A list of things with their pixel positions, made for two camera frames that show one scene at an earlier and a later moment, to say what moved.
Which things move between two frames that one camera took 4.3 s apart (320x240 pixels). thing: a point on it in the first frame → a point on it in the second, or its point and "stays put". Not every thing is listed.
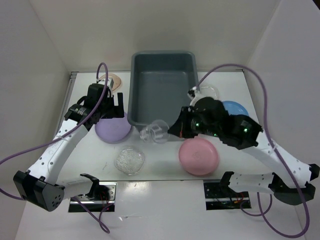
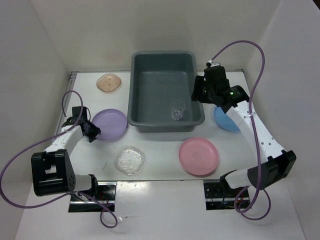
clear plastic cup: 156,132 → 177,107
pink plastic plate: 198,156 stays put
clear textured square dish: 129,160 stays put
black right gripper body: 196,126 → 208,96
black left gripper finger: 115,109 → 93,131
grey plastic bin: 159,82 stays put
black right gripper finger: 181,128 → 199,88
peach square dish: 117,81 stays put
